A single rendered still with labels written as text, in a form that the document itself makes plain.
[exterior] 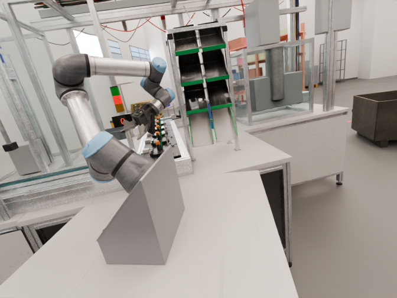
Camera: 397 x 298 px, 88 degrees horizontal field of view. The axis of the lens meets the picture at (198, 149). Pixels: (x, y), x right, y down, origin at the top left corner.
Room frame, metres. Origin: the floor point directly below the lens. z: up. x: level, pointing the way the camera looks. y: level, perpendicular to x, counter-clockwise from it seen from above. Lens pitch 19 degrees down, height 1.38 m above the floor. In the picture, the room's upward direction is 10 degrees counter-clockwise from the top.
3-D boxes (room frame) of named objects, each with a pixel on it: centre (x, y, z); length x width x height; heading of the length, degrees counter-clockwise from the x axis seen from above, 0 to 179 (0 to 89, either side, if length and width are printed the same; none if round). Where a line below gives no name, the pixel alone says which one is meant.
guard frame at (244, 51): (2.21, -0.84, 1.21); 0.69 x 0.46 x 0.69; 98
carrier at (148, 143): (1.51, 0.28, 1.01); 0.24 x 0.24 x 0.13; 8
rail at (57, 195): (1.07, 0.50, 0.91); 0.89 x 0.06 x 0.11; 98
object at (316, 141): (2.23, -0.94, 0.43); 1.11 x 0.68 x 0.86; 98
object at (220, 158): (1.70, 0.30, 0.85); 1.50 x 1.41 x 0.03; 98
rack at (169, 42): (1.43, -0.10, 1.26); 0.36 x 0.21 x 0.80; 98
